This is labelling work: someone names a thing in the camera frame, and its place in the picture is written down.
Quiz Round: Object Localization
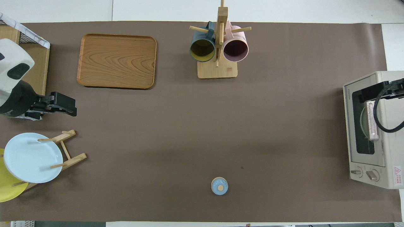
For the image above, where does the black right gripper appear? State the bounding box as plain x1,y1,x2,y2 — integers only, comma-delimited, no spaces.
358,78,404,103

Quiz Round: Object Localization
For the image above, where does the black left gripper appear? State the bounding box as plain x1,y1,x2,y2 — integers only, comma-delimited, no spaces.
30,91,77,121

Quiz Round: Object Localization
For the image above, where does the pale green plate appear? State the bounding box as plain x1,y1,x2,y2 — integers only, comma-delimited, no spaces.
359,106,369,141

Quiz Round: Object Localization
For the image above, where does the beige toaster oven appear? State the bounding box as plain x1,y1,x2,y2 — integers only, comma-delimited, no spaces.
343,71,404,189

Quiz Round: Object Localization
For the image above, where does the wooden two-tier shelf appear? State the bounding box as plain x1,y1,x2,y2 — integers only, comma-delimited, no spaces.
0,24,51,96

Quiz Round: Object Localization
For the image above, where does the wooden plate rack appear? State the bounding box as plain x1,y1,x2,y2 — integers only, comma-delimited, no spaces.
13,129,87,191

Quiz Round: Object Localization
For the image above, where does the light blue plate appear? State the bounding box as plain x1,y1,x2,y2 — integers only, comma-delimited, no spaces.
3,132,63,183

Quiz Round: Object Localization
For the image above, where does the wooden tray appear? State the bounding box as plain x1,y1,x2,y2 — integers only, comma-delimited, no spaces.
77,34,157,90

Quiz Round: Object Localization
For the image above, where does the white checkered cloth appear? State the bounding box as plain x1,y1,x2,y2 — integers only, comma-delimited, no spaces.
0,12,51,49

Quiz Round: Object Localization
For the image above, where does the yellow plate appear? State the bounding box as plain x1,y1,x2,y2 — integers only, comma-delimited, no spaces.
0,148,29,203

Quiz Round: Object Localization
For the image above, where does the brown table mat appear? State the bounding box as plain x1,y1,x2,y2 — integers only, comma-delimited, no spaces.
0,21,402,223

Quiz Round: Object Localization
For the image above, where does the pink mug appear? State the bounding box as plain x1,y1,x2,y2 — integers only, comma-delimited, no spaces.
223,21,249,62

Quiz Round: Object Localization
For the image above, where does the wooden mug tree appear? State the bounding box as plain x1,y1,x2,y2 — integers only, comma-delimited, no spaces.
189,0,252,79

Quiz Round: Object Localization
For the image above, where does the dark blue mug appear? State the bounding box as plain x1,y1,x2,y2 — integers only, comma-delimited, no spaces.
189,21,217,63

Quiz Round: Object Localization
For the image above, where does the black wire basket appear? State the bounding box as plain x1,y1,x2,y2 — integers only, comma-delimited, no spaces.
0,18,42,45

